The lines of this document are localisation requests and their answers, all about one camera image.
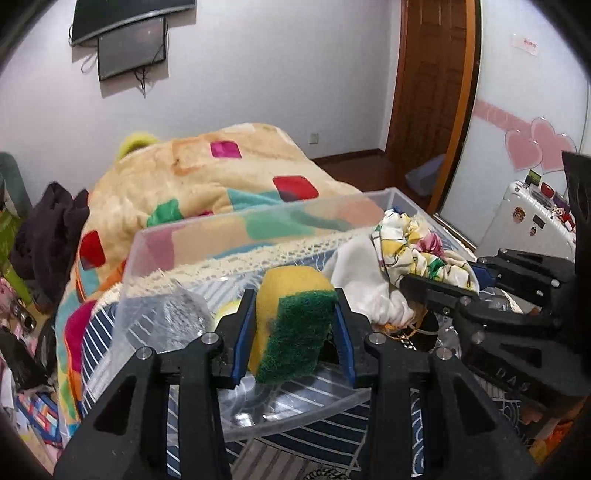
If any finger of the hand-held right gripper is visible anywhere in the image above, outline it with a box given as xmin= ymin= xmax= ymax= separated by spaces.
xmin=467 ymin=248 xmax=578 ymax=306
xmin=398 ymin=274 xmax=561 ymax=344

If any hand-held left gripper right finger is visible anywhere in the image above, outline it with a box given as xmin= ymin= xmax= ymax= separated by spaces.
xmin=333 ymin=287 xmax=537 ymax=480

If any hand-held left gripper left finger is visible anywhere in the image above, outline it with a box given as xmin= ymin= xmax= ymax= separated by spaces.
xmin=54 ymin=289 xmax=257 ymax=480

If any yellow and green sponge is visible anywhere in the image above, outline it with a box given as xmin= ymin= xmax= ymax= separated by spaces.
xmin=248 ymin=267 xmax=336 ymax=384

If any clear plastic storage bin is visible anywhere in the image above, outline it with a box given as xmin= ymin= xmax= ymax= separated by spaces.
xmin=102 ymin=186 xmax=478 ymax=437

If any floral patterned cloth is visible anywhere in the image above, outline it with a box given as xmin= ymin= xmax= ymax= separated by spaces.
xmin=370 ymin=209 xmax=481 ymax=292

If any white cloth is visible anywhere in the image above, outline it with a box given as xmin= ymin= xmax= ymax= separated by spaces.
xmin=322 ymin=236 xmax=416 ymax=326

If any crumpled clear plastic bag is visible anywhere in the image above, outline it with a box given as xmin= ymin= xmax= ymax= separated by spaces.
xmin=157 ymin=279 xmax=214 ymax=354

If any white suitcase with stickers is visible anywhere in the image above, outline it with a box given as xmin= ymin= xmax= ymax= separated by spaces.
xmin=475 ymin=180 xmax=578 ymax=264

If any cream lace cloth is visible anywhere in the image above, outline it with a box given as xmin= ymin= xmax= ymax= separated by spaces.
xmin=121 ymin=226 xmax=384 ymax=301

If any blue striped bedsheet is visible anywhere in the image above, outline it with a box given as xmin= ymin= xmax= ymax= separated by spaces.
xmin=83 ymin=222 xmax=522 ymax=480

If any beige blanket with coloured squares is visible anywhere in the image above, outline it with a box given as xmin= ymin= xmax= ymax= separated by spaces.
xmin=54 ymin=123 xmax=372 ymax=416

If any brown wooden door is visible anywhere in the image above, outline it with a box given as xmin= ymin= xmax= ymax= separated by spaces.
xmin=384 ymin=0 xmax=483 ymax=204

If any dark clothes pile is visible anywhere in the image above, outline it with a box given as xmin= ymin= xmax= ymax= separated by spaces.
xmin=9 ymin=181 xmax=90 ymax=311

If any yellow-green plush toy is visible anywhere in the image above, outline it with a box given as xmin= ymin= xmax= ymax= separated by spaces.
xmin=114 ymin=132 xmax=161 ymax=161

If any pink heart wall sticker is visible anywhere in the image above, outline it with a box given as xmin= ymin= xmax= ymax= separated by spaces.
xmin=505 ymin=117 xmax=578 ymax=175

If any small wall monitor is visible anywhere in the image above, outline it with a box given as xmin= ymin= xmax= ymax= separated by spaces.
xmin=97 ymin=17 xmax=167 ymax=82

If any large wall television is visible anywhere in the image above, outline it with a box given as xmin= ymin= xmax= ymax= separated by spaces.
xmin=71 ymin=0 xmax=197 ymax=47

